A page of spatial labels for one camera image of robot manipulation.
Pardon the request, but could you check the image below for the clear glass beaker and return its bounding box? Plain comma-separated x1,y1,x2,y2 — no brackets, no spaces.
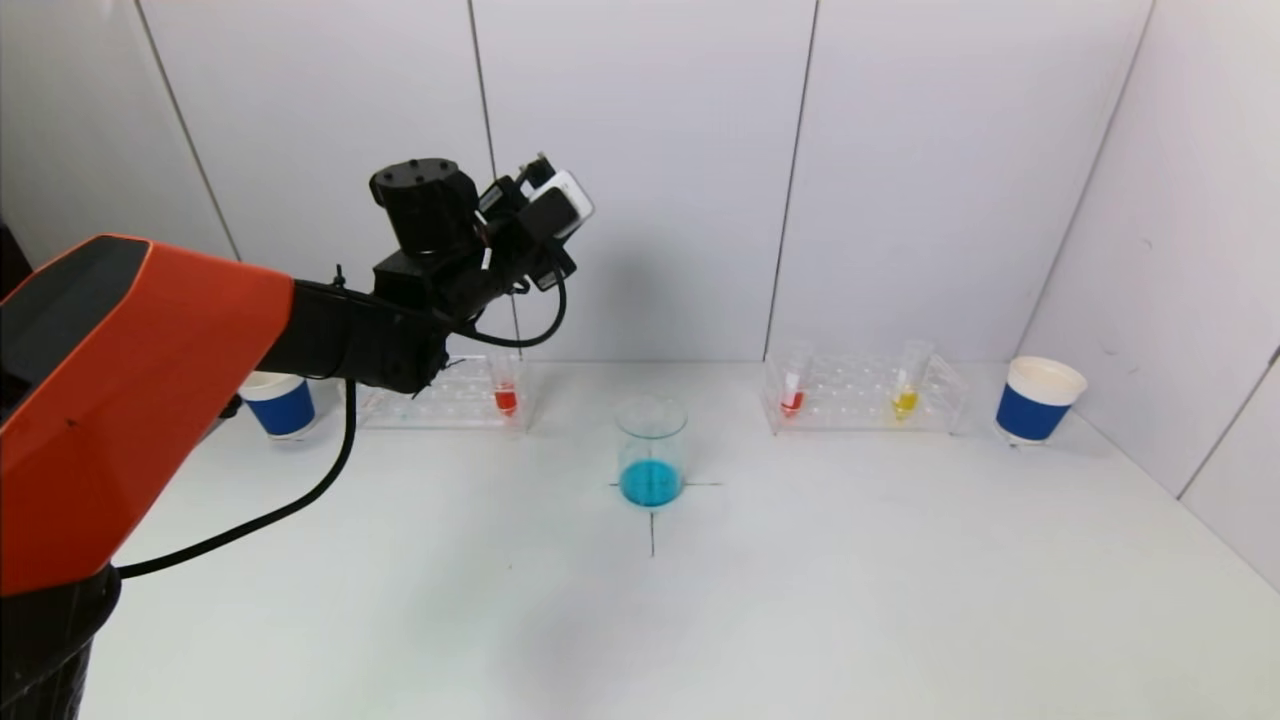
614,395,690,509

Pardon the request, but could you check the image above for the test tube with red pigment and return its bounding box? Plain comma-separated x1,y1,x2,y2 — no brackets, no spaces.
778,342,816,419
488,350,523,419

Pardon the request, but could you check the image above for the clear acrylic test tube rack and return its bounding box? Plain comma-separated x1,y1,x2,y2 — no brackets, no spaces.
760,355,968,436
355,355,536,433

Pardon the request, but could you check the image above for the test tube with yellow pigment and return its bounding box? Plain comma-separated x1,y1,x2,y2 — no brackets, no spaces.
890,340,933,421

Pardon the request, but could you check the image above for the white paper cup blue sleeve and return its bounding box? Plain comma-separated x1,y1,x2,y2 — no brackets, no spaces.
995,357,1088,447
238,372,317,440

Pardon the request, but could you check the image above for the black office chair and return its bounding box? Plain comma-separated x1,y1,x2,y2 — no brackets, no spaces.
0,220,31,301

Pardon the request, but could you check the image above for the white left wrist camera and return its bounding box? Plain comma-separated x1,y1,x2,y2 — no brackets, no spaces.
528,170,595,242

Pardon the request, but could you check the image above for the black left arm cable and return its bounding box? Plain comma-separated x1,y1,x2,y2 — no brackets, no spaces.
115,270,569,583

